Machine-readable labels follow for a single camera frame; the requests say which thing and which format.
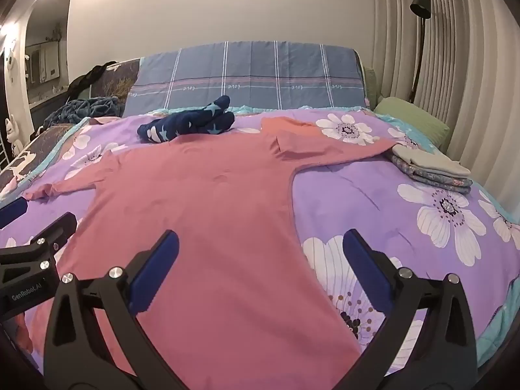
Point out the navy star fleece garment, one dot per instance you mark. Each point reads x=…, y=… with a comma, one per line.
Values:
x=183, y=124

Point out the pink shirt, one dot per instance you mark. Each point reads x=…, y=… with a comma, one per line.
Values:
x=203, y=211

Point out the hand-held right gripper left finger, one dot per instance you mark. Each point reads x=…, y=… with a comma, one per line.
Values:
x=156, y=270

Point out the black floor lamp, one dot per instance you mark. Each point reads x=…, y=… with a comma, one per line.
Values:
x=420, y=4

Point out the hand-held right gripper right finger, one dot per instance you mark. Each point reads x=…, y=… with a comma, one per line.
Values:
x=365, y=272

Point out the purple floral bed sheet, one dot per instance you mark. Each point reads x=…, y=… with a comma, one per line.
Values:
x=365, y=195

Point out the black garment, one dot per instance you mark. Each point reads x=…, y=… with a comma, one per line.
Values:
x=87, y=79

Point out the beige curtain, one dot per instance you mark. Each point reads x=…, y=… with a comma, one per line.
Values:
x=467, y=69

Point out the green pillow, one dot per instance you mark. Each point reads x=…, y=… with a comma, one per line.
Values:
x=414, y=124
x=370, y=85

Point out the blue floral folded cloth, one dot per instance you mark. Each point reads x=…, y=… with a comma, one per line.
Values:
x=426, y=179

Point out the teal fleece blanket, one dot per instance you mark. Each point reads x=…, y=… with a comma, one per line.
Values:
x=89, y=107

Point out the arched doorway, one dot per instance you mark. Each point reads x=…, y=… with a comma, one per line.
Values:
x=44, y=40

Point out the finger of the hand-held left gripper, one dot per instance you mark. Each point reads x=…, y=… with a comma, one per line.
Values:
x=61, y=227
x=12, y=212

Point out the white cat figurine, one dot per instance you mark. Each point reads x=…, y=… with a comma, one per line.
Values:
x=12, y=132

